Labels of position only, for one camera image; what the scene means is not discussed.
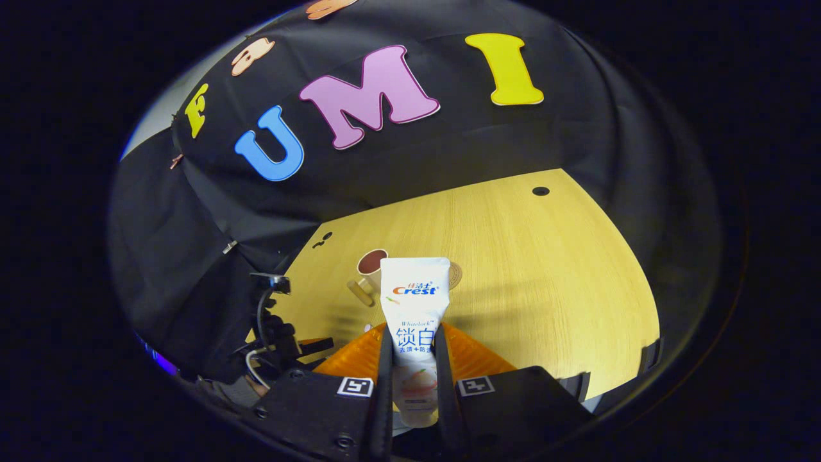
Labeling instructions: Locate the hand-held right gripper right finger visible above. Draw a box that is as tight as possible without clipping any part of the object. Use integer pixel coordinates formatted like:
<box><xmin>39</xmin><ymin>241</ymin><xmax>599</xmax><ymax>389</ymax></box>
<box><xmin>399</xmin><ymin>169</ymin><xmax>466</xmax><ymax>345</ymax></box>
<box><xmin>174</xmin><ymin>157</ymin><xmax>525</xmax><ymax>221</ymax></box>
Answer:
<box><xmin>433</xmin><ymin>323</ymin><xmax>596</xmax><ymax>462</ymax></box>

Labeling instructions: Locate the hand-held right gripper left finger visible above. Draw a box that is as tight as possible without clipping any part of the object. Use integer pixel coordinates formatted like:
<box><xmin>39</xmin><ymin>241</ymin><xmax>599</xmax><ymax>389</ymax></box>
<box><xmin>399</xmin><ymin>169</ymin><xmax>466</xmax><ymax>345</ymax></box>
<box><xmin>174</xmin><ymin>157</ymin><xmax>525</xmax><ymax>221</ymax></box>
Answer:
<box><xmin>252</xmin><ymin>323</ymin><xmax>394</xmax><ymax>462</ymax></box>

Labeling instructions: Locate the white toothpaste tube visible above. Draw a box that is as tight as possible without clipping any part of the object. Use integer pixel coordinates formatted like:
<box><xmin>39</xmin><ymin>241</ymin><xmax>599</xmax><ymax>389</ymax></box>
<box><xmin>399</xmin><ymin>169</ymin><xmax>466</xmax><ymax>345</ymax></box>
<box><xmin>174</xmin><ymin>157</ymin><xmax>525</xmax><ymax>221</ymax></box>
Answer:
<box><xmin>380</xmin><ymin>257</ymin><xmax>451</xmax><ymax>429</ymax></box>

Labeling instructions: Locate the beige cup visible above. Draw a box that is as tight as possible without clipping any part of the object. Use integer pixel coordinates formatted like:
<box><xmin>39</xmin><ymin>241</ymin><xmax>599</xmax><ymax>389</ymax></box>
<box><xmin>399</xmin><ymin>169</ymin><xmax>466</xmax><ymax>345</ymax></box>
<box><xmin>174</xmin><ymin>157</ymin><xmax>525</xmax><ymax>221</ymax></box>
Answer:
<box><xmin>346</xmin><ymin>248</ymin><xmax>389</xmax><ymax>308</ymax></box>

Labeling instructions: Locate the wooden desktop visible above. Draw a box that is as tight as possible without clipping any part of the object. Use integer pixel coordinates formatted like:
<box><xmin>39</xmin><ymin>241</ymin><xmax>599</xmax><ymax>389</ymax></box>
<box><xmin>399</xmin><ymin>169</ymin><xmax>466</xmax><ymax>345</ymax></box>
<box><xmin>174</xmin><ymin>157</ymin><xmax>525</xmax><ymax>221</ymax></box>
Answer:
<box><xmin>246</xmin><ymin>168</ymin><xmax>661</xmax><ymax>411</ymax></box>

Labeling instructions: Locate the white cable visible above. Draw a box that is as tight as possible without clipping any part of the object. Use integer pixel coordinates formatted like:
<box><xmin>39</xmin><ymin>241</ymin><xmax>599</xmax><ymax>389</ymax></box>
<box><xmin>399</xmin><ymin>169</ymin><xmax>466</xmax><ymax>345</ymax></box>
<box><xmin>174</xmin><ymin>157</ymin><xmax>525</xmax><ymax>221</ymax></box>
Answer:
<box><xmin>244</xmin><ymin>348</ymin><xmax>271</xmax><ymax>387</ymax></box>

